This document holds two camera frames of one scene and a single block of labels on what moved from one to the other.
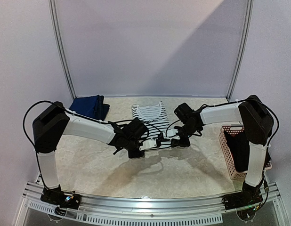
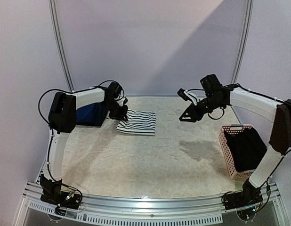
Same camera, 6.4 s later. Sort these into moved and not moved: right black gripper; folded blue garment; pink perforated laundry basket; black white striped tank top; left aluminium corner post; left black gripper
Moved: black white striped tank top; right black gripper; left black gripper
Not moved: folded blue garment; left aluminium corner post; pink perforated laundry basket
